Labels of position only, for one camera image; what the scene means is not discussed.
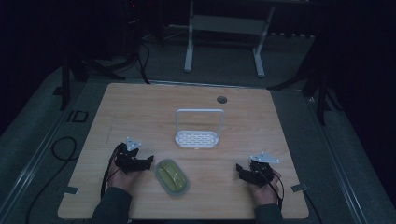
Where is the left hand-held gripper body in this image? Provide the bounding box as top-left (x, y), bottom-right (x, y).
top-left (114, 136), bottom-right (150, 175)

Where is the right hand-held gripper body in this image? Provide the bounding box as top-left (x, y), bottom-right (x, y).
top-left (241, 151), bottom-right (280, 189)

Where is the yellow-green soap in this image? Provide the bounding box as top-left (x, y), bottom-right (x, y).
top-left (158, 163), bottom-right (187, 191)

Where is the green vegetable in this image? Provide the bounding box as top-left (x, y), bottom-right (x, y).
top-left (154, 158), bottom-right (191, 198)

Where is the white soap rack with handle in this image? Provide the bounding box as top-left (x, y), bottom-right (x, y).
top-left (174, 107), bottom-right (225, 149)

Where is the person's left hand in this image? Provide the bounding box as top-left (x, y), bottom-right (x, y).
top-left (106, 161), bottom-right (141, 192)

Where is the person's right hand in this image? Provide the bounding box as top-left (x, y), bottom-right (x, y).
top-left (247, 170), bottom-right (282, 207)

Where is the black tripod stand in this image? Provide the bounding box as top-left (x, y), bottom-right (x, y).
top-left (52, 36), bottom-right (150, 111)
top-left (267, 31), bottom-right (345, 127)

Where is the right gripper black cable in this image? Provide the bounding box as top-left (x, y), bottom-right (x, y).
top-left (257, 169), bottom-right (286, 211)

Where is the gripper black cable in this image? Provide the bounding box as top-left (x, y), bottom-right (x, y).
top-left (257, 169), bottom-right (286, 211)
top-left (100, 145), bottom-right (123, 200)

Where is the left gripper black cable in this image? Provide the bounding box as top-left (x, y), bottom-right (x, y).
top-left (100, 145), bottom-right (123, 200)

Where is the black floor cable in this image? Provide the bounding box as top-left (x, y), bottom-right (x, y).
top-left (24, 135), bottom-right (78, 224)

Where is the white metal desk frame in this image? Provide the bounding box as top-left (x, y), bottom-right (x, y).
top-left (183, 0), bottom-right (276, 78)

